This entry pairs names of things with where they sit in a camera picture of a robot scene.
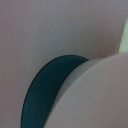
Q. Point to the pink pot lid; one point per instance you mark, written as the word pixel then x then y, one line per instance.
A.
pixel 95 95

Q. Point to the pink stove top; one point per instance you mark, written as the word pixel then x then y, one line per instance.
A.
pixel 33 32

